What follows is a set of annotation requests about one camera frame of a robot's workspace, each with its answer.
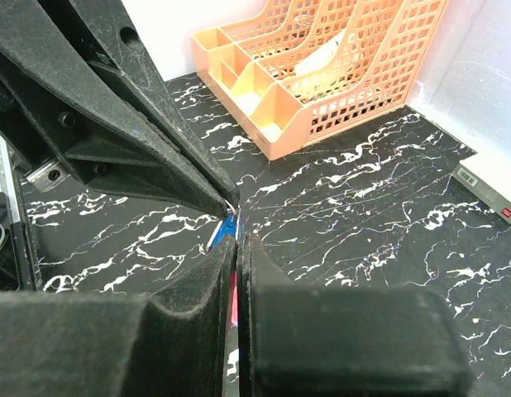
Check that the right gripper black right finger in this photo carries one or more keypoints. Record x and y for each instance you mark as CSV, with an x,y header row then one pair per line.
x,y
312,340

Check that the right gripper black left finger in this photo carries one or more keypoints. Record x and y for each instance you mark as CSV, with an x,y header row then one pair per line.
x,y
168,344

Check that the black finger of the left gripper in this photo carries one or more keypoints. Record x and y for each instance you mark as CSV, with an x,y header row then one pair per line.
x,y
110,40
55,107

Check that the pink strap keyring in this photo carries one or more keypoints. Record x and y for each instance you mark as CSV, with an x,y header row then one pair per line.
x,y
232,352

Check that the key with blue tag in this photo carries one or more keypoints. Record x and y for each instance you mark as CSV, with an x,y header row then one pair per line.
x,y
231,225

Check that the orange plastic file organizer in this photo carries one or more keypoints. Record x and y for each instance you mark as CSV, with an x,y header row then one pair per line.
x,y
301,71

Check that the white small cardboard box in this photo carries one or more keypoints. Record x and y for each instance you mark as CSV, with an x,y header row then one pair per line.
x,y
488,177

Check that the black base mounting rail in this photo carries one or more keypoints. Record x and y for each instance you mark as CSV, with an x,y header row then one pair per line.
x,y
19,268

